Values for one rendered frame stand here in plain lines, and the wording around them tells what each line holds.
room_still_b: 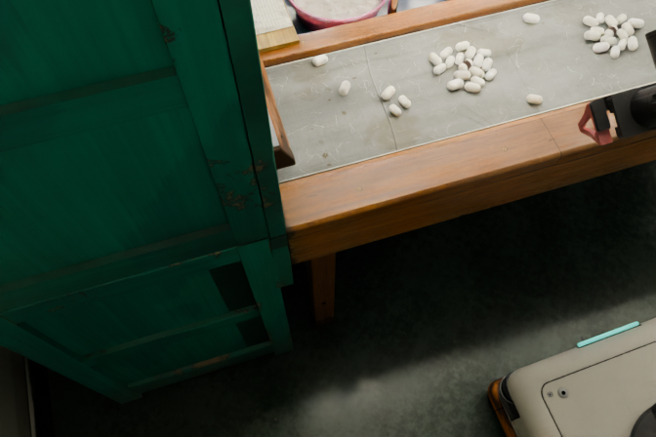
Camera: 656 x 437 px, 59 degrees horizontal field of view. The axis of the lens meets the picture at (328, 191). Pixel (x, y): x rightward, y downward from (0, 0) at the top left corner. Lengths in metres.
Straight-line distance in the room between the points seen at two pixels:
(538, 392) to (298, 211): 0.79
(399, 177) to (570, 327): 0.98
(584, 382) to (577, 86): 0.73
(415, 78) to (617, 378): 0.90
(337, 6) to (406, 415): 1.14
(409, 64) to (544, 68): 0.31
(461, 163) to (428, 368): 0.81
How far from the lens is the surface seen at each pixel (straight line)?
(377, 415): 1.79
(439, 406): 1.81
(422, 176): 1.17
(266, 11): 1.42
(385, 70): 1.35
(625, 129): 0.95
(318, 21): 1.43
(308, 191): 1.14
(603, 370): 1.67
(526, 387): 1.59
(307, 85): 1.32
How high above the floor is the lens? 1.77
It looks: 62 degrees down
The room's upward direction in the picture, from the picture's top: straight up
